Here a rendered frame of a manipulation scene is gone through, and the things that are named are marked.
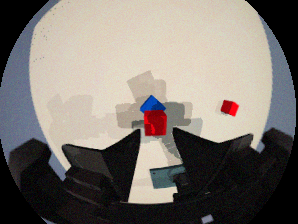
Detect red cube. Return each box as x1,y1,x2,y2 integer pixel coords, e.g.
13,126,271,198
220,100,239,116
145,111,166,136

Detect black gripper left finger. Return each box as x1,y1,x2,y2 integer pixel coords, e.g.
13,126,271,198
61,128,141,202

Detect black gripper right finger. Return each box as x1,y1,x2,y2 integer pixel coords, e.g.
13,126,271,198
172,127,254,196

